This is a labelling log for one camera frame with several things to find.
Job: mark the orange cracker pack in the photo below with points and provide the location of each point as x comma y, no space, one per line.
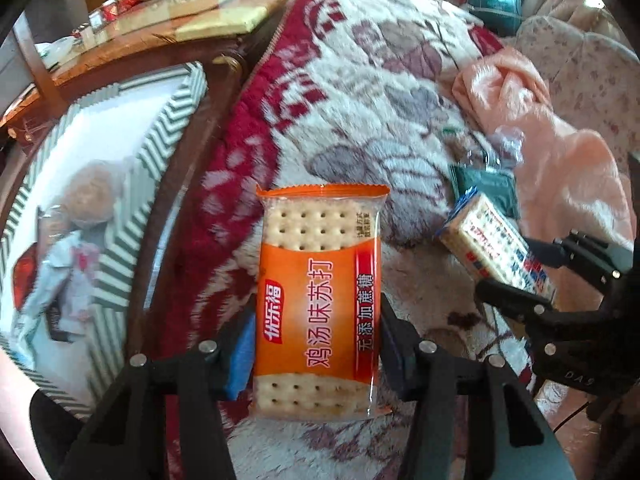
318,302

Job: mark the red snack packet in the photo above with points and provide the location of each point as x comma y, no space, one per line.
24,276

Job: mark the peach quilted blanket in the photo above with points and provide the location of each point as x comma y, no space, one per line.
568,179

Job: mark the floral fleece blanket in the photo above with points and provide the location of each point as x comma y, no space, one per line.
342,139

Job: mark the green striped white box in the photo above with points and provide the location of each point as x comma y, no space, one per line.
74,230

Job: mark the teal bag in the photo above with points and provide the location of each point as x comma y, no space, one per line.
502,17

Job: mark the green edged clear biscuit pack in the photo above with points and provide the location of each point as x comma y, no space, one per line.
470,148

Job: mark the clear bag of nuts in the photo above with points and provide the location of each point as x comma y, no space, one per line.
89,195

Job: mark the dark green snack pack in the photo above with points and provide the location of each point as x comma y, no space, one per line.
498,185

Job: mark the floral sofa cushion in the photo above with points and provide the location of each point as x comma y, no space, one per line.
593,80

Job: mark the wooden glass-top cabinet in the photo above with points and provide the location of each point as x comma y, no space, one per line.
162,33

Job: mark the blue white cracker pack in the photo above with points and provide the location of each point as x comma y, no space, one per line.
488,245

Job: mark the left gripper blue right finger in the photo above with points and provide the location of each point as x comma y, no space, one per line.
399,353

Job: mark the clear plastic bag dark snacks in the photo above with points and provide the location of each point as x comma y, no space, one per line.
508,143

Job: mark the wooden chair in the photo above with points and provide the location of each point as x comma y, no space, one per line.
22,70

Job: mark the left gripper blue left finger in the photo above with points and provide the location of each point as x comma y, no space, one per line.
237,340

